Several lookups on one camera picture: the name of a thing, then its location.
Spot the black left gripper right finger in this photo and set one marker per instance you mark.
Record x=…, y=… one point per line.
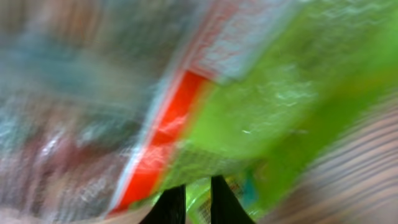
x=225, y=207

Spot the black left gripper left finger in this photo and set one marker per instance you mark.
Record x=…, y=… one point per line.
x=169, y=209

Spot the green Haribo gummy bag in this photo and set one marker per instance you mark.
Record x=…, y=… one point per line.
x=107, y=104

